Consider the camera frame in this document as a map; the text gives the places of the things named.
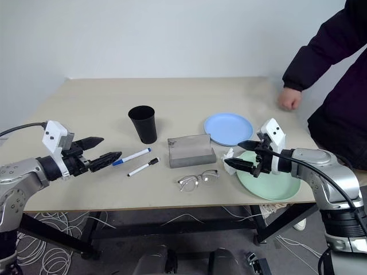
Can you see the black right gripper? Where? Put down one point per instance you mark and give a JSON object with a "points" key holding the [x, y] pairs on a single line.
{"points": [[264, 160]]}

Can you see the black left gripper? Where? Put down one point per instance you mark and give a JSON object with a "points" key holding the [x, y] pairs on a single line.
{"points": [[75, 164]]}

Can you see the white tissue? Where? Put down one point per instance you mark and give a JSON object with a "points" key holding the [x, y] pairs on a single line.
{"points": [[230, 153]]}

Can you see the white marker with blue cap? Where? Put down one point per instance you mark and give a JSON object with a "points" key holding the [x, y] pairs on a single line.
{"points": [[133, 156]]}

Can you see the light green plate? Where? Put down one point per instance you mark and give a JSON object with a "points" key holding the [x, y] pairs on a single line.
{"points": [[272, 189]]}

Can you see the white marker with black cap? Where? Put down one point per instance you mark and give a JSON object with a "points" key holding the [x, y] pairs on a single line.
{"points": [[140, 169]]}

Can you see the thin metal-framed eyeglasses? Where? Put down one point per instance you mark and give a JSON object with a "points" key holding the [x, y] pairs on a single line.
{"points": [[205, 175]]}

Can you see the grey glasses case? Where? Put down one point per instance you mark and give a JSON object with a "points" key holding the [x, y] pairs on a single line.
{"points": [[190, 154]]}

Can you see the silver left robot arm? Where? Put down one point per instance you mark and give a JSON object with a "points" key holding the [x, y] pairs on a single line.
{"points": [[17, 183]]}

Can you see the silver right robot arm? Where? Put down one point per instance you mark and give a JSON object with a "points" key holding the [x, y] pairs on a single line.
{"points": [[324, 172]]}

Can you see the person's bare hand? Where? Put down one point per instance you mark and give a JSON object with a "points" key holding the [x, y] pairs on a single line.
{"points": [[289, 98]]}

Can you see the light blue plate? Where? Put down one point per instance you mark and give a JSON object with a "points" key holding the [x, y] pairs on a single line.
{"points": [[228, 127]]}

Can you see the black plastic cup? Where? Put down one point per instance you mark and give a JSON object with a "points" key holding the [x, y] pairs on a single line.
{"points": [[144, 126]]}

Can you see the white shoe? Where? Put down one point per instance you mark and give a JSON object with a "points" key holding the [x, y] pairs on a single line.
{"points": [[300, 224]]}

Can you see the person's dark jacket torso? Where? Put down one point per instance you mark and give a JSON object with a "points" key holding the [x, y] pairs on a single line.
{"points": [[344, 114]]}

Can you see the dark rounded shape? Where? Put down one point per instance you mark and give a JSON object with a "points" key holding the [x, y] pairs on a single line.
{"points": [[155, 260], [223, 262]]}

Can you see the black floor device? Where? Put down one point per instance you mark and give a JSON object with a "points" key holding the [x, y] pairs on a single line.
{"points": [[258, 265]]}

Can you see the person's black jacket sleeve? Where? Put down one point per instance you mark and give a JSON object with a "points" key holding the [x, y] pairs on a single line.
{"points": [[318, 48]]}

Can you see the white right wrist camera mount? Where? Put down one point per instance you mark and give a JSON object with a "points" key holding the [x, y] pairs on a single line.
{"points": [[275, 134]]}

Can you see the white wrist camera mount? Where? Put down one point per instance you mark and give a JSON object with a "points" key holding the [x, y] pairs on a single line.
{"points": [[275, 134], [53, 134]]}

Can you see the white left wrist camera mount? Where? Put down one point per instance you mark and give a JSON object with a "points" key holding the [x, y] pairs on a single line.
{"points": [[53, 134]]}

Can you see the black metal table frame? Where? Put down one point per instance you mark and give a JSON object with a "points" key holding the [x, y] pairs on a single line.
{"points": [[177, 229]]}

